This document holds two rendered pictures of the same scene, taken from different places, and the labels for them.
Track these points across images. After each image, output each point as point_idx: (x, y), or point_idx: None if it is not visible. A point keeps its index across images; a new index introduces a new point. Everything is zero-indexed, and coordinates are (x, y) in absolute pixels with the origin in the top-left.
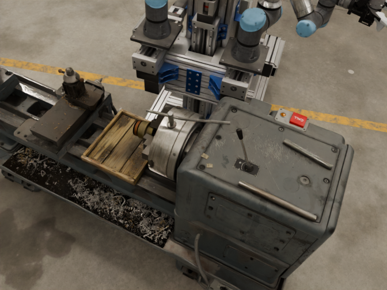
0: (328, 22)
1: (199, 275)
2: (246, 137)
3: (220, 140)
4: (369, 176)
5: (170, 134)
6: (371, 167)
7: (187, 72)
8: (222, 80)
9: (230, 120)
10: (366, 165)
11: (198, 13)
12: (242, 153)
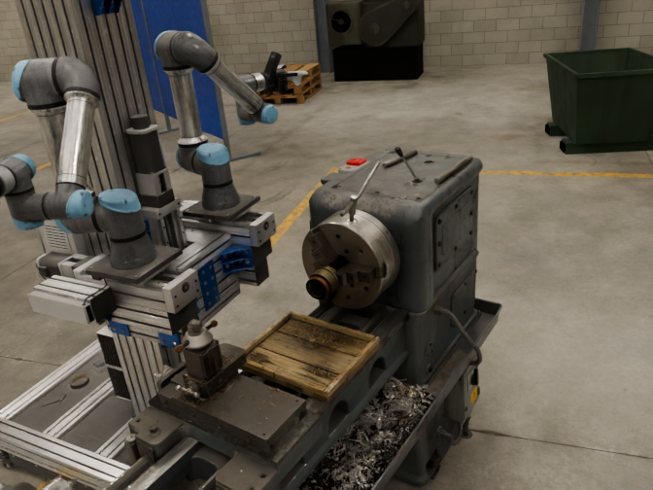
0: (31, 284)
1: (443, 434)
2: (378, 181)
3: (382, 192)
4: (306, 295)
5: (365, 224)
6: (293, 291)
7: (200, 274)
8: (234, 246)
9: (353, 188)
10: (291, 294)
11: (158, 195)
12: (399, 183)
